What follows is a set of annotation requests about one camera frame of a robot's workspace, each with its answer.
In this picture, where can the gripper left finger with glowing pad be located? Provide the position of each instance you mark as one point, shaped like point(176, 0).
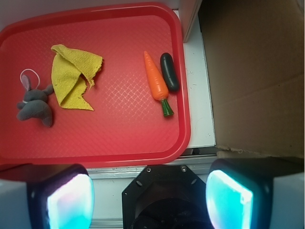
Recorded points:
point(45, 197)

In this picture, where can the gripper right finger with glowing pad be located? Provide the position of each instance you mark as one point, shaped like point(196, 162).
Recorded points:
point(256, 193)

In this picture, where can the gray plush bunny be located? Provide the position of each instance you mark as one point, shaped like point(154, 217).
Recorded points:
point(35, 101)

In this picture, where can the yellow woven cloth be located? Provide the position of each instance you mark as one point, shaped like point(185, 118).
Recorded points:
point(72, 72)

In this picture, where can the orange toy carrot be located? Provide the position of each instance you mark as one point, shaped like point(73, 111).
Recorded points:
point(157, 84)

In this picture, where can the brown cardboard box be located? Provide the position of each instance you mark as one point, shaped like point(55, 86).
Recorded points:
point(255, 55)

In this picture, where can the dark green toy cucumber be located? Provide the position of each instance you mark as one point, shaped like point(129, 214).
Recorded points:
point(169, 73)

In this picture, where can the black octagonal mount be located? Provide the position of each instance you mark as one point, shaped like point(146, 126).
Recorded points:
point(165, 197)

